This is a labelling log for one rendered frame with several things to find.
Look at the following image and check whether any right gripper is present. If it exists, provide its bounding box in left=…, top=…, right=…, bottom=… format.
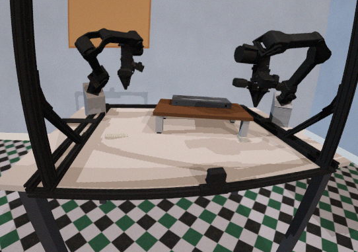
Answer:
left=233, top=65, right=285, bottom=107

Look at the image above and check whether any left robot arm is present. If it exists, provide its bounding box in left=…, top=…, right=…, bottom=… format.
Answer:
left=75, top=28, right=144, bottom=96

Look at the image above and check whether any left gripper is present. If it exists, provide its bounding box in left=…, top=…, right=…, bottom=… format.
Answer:
left=118, top=56, right=135, bottom=90

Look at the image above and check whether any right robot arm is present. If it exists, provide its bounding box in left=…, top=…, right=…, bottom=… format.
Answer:
left=234, top=30, right=332, bottom=106

